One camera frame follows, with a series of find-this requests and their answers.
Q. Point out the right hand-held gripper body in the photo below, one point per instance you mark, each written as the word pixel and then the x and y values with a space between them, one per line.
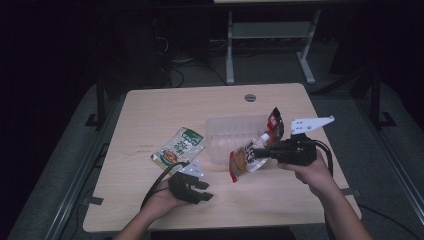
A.
pixel 296 151

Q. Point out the red orange snack packet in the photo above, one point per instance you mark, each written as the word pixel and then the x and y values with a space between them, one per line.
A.
pixel 241 163

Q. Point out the black metal stand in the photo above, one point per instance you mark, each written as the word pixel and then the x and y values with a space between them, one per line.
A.
pixel 376 100
pixel 100 100

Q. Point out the red black meat snack packet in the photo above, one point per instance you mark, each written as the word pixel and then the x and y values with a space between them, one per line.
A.
pixel 275 125

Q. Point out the white metal table frame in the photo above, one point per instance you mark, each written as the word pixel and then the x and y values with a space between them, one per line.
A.
pixel 230 50

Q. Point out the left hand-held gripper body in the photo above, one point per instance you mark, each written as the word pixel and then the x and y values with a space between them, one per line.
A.
pixel 181 186

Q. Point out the grey tape strip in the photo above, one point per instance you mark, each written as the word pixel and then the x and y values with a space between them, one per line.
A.
pixel 93 200

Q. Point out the clear plastic divider container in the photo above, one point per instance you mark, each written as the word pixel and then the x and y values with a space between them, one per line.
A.
pixel 226 133

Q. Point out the person's left hand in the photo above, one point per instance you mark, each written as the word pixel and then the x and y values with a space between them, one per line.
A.
pixel 160 201

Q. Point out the green white snack packet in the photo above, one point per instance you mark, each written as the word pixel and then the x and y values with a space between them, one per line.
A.
pixel 180 146

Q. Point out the person's right hand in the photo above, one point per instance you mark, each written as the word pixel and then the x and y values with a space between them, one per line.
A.
pixel 315 176

